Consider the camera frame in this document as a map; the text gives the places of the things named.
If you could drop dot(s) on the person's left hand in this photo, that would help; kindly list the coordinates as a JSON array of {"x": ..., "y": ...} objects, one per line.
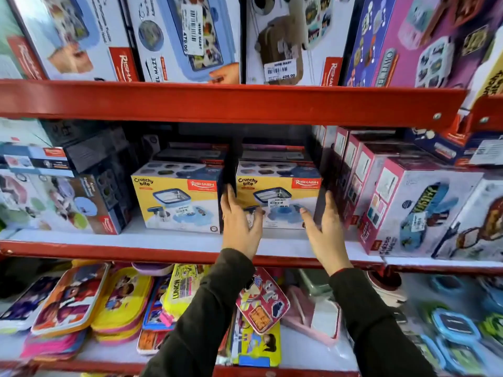
[{"x": 237, "y": 227}]

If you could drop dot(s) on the person's right hand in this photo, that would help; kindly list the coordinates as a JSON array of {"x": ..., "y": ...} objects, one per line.
[{"x": 329, "y": 241}]

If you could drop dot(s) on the person's right thumb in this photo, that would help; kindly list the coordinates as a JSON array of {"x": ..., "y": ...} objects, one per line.
[{"x": 309, "y": 227}]

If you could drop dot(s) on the person's left thumb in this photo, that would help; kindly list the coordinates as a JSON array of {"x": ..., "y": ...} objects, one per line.
[{"x": 256, "y": 220}]

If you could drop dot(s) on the yellow lunch box carton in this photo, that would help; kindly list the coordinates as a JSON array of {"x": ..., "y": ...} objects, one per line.
[
  {"x": 177, "y": 200},
  {"x": 279, "y": 184}
]

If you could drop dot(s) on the person's right forearm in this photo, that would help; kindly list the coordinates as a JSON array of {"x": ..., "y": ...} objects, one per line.
[{"x": 373, "y": 329}]

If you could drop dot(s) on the person's left forearm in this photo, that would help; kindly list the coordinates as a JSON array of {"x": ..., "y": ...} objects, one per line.
[{"x": 204, "y": 318}]

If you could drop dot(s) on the dark flat carton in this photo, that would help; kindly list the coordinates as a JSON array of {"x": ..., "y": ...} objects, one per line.
[
  {"x": 192, "y": 153},
  {"x": 275, "y": 153}
]

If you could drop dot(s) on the pink cartoon lunch box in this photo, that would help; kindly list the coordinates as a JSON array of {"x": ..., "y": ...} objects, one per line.
[{"x": 261, "y": 300}]

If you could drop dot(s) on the plain pink lunch box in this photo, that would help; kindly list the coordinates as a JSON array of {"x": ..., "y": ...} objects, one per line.
[{"x": 314, "y": 318}]

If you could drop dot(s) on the white bowl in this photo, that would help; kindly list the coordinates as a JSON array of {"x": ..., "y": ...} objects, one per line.
[{"x": 387, "y": 288}]

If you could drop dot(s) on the yellow green lunch box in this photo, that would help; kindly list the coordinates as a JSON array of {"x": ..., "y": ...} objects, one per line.
[{"x": 182, "y": 290}]

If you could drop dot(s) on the row of pink white cartons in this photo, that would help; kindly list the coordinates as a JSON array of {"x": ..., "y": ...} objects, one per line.
[{"x": 416, "y": 208}]

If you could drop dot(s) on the purple lid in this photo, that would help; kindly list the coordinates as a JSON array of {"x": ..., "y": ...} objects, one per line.
[{"x": 151, "y": 268}]

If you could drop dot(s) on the yellow blue cartoon box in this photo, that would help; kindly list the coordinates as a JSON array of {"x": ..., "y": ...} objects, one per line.
[{"x": 257, "y": 347}]

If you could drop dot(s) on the blue red cartoon box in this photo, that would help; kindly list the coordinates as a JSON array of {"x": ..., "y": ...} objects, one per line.
[{"x": 157, "y": 306}]

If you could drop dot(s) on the orange flat box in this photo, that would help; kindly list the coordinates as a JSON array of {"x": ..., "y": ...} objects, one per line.
[{"x": 151, "y": 341}]

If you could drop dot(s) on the dark blue carton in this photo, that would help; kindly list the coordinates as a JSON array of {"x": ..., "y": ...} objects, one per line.
[{"x": 452, "y": 147}]

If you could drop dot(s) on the white carton with brown print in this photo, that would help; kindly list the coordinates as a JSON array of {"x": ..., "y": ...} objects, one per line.
[{"x": 477, "y": 227}]

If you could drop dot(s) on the pile of blue lid containers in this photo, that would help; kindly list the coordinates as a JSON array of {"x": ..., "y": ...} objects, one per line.
[{"x": 459, "y": 329}]

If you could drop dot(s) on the brown lunch box carton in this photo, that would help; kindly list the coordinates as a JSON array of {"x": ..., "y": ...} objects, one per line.
[{"x": 290, "y": 39}]

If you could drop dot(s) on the dark grey carton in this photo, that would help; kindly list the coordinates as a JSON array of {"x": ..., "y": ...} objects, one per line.
[{"x": 82, "y": 151}]

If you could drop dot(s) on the blue lunch box carton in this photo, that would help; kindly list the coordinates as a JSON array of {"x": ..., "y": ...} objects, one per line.
[{"x": 184, "y": 39}]

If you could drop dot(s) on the white carton with pink bowls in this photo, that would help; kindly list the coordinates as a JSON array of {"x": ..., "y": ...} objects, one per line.
[{"x": 59, "y": 204}]

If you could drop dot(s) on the orange rimmed cartoon box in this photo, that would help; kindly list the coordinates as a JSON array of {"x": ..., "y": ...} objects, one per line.
[{"x": 70, "y": 298}]

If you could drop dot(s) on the purple lunch box carton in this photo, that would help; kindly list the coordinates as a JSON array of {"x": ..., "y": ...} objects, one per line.
[{"x": 416, "y": 39}]

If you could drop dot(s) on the yellow white carton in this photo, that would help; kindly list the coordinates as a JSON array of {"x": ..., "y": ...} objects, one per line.
[{"x": 489, "y": 80}]

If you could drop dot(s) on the stack of pink boxes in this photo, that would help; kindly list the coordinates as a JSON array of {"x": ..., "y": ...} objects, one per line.
[{"x": 55, "y": 345}]

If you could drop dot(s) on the dark purple cartoon box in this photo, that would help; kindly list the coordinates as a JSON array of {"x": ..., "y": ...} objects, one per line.
[{"x": 25, "y": 304}]

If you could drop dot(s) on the white carton with blue box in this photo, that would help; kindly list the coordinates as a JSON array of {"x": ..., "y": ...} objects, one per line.
[{"x": 70, "y": 39}]

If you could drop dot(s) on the green white carton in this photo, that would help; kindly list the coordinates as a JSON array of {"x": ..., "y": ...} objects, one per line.
[{"x": 11, "y": 50}]

